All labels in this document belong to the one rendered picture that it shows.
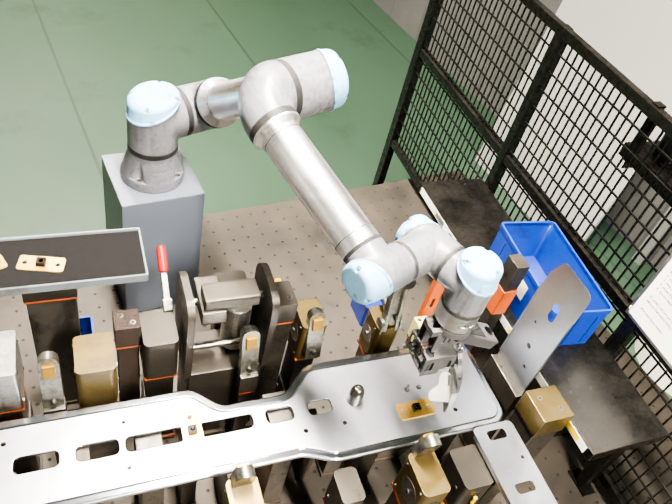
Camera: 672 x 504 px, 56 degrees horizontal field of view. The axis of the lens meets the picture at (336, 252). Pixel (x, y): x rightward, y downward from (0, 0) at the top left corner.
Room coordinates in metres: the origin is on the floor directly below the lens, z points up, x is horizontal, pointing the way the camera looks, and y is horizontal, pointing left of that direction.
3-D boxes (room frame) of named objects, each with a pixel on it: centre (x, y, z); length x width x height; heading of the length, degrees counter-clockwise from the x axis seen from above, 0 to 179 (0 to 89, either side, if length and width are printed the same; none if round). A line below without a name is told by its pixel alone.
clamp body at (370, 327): (1.00, -0.14, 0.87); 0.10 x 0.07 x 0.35; 30
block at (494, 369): (0.97, -0.47, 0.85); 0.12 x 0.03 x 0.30; 30
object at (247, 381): (0.78, 0.11, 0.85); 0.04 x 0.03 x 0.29; 120
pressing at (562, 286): (0.97, -0.47, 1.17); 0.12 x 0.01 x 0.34; 30
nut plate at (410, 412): (0.80, -0.26, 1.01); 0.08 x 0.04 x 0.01; 120
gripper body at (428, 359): (0.78, -0.23, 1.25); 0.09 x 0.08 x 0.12; 120
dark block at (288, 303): (0.91, 0.08, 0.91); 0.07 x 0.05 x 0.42; 30
